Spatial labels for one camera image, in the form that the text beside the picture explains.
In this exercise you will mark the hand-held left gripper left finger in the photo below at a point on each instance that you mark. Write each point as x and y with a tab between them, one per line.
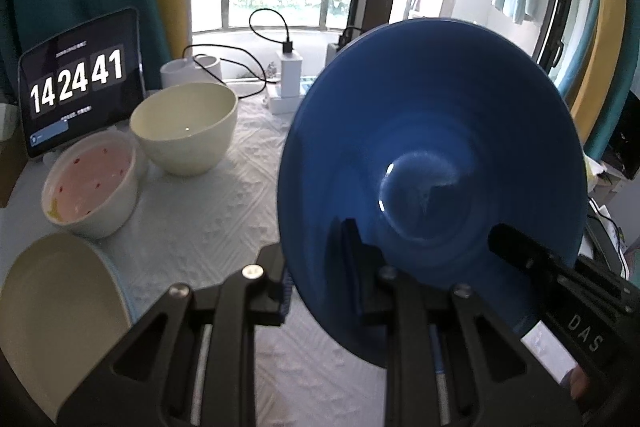
270	297

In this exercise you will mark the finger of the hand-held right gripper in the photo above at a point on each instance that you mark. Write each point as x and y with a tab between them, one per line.
515	247

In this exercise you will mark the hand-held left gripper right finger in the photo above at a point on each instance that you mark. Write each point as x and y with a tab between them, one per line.
370	287

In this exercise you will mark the blue bowl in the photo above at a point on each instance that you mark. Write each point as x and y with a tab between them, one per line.
425	117

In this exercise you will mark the cream bowl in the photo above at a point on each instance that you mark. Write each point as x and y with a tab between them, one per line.
185	142

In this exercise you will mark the cream plate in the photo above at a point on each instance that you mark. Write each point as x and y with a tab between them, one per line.
55	307

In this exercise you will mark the person's right hand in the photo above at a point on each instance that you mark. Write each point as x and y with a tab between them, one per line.
576	382

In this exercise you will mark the yellow tissue pack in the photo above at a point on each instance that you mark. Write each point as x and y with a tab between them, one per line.
595	174

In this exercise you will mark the white bowl pink inside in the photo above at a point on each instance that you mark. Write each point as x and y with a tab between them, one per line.
85	187

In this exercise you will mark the white charger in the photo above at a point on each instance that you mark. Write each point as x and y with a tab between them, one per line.
291	74

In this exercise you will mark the black charger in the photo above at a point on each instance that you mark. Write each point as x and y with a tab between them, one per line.
336	54

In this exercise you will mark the cardboard box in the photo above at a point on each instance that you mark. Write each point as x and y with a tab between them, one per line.
7	167

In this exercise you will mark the tablet showing clock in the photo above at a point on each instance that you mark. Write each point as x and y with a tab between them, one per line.
75	77

